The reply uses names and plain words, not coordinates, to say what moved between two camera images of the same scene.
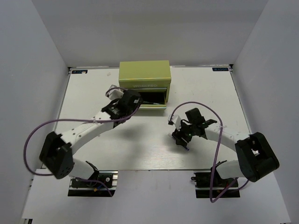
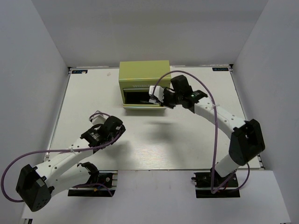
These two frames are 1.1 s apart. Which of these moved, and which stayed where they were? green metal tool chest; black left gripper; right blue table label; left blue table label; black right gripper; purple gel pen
Moved: black right gripper; purple gel pen; black left gripper
Stayed: right blue table label; green metal tool chest; left blue table label
